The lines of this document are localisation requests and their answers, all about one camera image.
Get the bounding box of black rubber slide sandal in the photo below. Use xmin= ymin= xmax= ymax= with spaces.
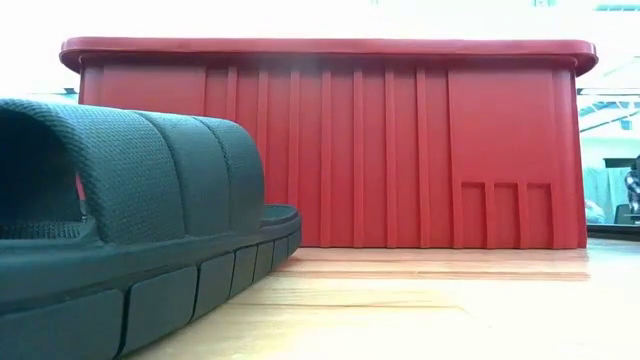
xmin=0 ymin=98 xmax=303 ymax=360

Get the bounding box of person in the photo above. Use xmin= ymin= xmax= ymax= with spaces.
xmin=623 ymin=154 xmax=640 ymax=217

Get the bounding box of black aluminium frame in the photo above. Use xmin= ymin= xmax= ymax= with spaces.
xmin=586 ymin=222 xmax=640 ymax=243

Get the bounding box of red plastic bin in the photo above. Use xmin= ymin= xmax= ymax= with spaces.
xmin=58 ymin=35 xmax=599 ymax=250

